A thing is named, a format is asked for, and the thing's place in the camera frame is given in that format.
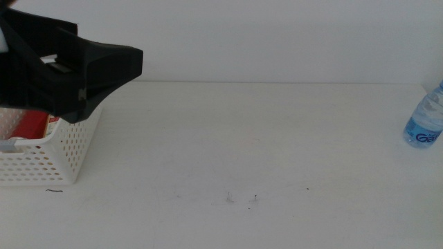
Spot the red soda can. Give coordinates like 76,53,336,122
8,109,50,140

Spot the yellow juice bottle white cap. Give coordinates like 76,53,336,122
44,113,62,138

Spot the clear water bottle blue label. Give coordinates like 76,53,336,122
402,80,443,149

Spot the grey tape strip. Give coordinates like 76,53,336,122
0,139,17,154

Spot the white perforated plastic basket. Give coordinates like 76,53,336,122
0,54,104,186

